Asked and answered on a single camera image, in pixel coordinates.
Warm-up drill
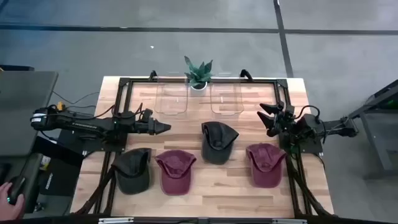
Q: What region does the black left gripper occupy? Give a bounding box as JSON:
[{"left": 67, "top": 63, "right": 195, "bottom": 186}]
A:
[{"left": 133, "top": 108, "right": 172, "bottom": 136}]

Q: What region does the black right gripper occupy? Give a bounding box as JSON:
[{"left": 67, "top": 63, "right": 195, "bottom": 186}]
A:
[{"left": 256, "top": 102, "right": 297, "bottom": 138}]

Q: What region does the clear plastic bin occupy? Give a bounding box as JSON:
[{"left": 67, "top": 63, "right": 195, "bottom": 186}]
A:
[
  {"left": 210, "top": 73, "right": 245, "bottom": 117},
  {"left": 154, "top": 73, "right": 189, "bottom": 116}
]

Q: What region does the maroon baseball cap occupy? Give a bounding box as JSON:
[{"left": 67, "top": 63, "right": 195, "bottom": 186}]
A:
[
  {"left": 245, "top": 142, "right": 287, "bottom": 189},
  {"left": 154, "top": 149, "right": 197, "bottom": 197}
]

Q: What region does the dark grey baseball cap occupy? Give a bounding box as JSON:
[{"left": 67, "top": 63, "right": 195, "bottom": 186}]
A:
[
  {"left": 111, "top": 147, "right": 152, "bottom": 195},
  {"left": 201, "top": 121, "right": 240, "bottom": 166}
]

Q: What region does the white plant pot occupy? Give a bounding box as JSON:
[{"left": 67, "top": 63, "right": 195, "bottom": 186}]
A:
[{"left": 190, "top": 82, "right": 208, "bottom": 96}]

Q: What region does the green leafy plant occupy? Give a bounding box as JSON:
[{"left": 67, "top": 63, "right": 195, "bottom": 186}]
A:
[{"left": 183, "top": 55, "right": 215, "bottom": 89}]

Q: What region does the black computer case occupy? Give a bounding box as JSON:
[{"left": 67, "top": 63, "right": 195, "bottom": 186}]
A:
[{"left": 32, "top": 136, "right": 85, "bottom": 197}]

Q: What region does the grey desk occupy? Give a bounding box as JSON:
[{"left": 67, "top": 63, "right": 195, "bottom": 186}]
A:
[{"left": 0, "top": 70, "right": 60, "bottom": 157}]

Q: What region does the black computer mouse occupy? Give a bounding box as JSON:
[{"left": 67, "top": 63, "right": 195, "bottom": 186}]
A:
[{"left": 6, "top": 175, "right": 27, "bottom": 206}]

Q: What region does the person's hand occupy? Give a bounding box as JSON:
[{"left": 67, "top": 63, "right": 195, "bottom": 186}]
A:
[{"left": 0, "top": 182, "right": 26, "bottom": 221}]

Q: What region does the black aluminium table frame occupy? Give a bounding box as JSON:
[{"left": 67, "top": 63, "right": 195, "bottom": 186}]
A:
[{"left": 73, "top": 68, "right": 336, "bottom": 222}]

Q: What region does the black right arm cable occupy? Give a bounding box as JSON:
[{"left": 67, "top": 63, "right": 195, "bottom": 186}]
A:
[{"left": 294, "top": 105, "right": 322, "bottom": 124}]

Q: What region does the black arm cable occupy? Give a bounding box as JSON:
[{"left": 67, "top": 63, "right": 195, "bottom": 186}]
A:
[
  {"left": 46, "top": 102, "right": 147, "bottom": 122},
  {"left": 294, "top": 105, "right": 322, "bottom": 124}
]

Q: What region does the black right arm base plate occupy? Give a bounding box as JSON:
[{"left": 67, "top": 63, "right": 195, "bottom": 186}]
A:
[{"left": 279, "top": 132, "right": 324, "bottom": 155}]

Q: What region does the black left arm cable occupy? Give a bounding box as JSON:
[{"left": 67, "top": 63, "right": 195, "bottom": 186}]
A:
[{"left": 46, "top": 102, "right": 147, "bottom": 122}]

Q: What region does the thin black floor cable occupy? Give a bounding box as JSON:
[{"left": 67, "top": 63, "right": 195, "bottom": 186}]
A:
[{"left": 51, "top": 90, "right": 101, "bottom": 106}]

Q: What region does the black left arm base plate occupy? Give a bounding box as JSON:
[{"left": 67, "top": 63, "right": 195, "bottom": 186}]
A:
[{"left": 57, "top": 128, "right": 129, "bottom": 154}]

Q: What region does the silver metal bracket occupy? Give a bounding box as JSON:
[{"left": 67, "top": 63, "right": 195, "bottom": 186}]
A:
[
  {"left": 271, "top": 218, "right": 308, "bottom": 224},
  {"left": 98, "top": 217, "right": 135, "bottom": 224}
]

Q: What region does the dark metal cart frame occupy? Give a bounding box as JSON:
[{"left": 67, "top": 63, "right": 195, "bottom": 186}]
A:
[{"left": 348, "top": 79, "right": 398, "bottom": 181}]

